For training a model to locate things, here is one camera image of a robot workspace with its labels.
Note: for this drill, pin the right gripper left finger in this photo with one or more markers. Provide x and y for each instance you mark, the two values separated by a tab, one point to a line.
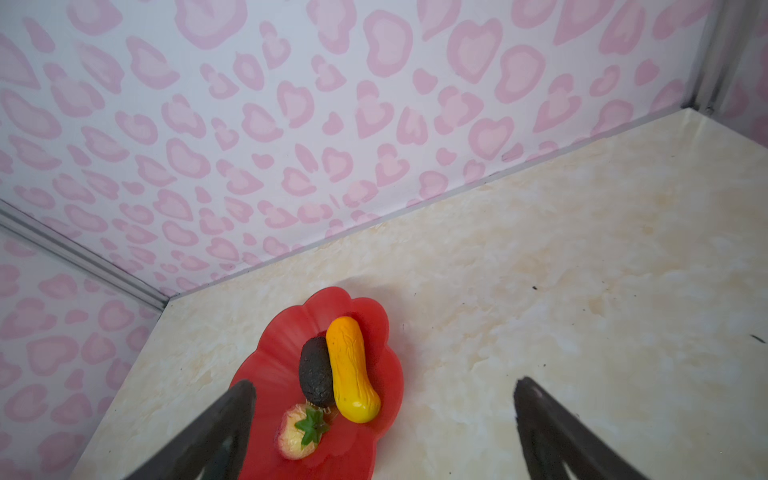
213	446

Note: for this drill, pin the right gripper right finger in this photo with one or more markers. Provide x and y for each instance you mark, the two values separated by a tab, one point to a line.
557	445

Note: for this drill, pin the pink fake strawberry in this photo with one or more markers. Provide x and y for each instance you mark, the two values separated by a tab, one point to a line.
301	431

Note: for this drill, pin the dark brown fake avocado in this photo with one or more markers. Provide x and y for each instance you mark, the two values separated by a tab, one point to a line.
315	373

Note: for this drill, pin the yellow fake squash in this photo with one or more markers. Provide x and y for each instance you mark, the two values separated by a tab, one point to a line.
354	395

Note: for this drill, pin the red flower-shaped fruit bowl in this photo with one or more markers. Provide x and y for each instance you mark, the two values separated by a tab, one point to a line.
348	450

